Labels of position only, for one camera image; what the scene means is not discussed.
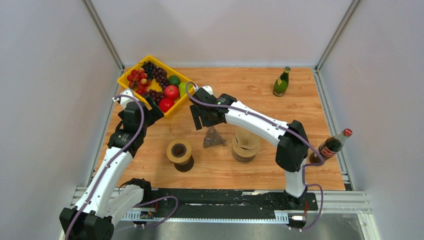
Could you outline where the clear glass ribbed dripper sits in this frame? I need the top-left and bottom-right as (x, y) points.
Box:
(202, 126), (227, 149)

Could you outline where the brown paper filter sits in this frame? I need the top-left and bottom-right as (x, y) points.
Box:
(234, 126), (261, 150)

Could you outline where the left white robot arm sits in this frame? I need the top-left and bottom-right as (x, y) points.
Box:
(59, 90), (164, 240)

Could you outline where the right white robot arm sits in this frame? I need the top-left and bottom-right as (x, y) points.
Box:
(188, 86), (311, 209)

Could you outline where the red apple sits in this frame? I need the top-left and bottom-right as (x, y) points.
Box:
(158, 97), (175, 113)
(163, 85), (180, 101)

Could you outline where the yellow plastic fruit tray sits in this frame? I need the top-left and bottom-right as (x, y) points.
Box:
(117, 55), (190, 118)

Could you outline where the green pear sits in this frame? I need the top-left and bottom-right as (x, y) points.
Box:
(178, 82), (187, 98)

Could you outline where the dark purple grape bunch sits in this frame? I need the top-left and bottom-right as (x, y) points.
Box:
(141, 61), (169, 90)

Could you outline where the green lime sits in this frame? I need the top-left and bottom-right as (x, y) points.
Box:
(168, 75), (181, 87)

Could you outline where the glass server with wooden collar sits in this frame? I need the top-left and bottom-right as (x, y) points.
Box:
(232, 137), (261, 163)

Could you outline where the red glass carafe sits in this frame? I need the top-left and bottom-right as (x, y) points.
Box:
(174, 156), (195, 173)

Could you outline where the green glass bottle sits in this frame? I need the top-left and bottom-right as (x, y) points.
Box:
(272, 66), (291, 97)

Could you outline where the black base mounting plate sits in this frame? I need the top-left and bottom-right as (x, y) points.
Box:
(142, 188), (319, 220)

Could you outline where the cola bottle red cap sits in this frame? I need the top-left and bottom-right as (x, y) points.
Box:
(318, 128), (353, 162)

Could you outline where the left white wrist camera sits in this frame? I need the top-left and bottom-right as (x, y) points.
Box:
(112, 88), (137, 109)

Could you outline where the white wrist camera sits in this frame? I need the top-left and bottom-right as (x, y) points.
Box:
(197, 85), (214, 95)
(112, 88), (137, 109)

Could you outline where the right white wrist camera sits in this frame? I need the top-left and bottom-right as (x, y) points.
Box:
(197, 85), (214, 95)

